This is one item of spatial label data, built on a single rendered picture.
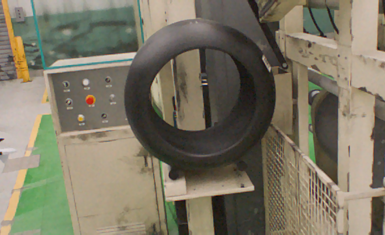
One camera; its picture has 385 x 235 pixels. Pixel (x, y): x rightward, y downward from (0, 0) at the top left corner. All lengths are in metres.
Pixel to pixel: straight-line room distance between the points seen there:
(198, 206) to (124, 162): 0.53
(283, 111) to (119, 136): 0.93
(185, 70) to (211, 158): 0.50
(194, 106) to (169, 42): 0.54
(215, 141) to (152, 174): 0.67
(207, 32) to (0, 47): 9.51
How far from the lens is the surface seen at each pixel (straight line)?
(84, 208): 2.61
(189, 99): 2.01
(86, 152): 2.47
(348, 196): 1.36
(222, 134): 1.94
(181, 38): 1.55
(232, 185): 1.82
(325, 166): 2.51
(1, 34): 10.86
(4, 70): 10.95
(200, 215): 2.24
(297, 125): 2.12
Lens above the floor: 1.60
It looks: 16 degrees down
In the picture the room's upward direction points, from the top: 5 degrees counter-clockwise
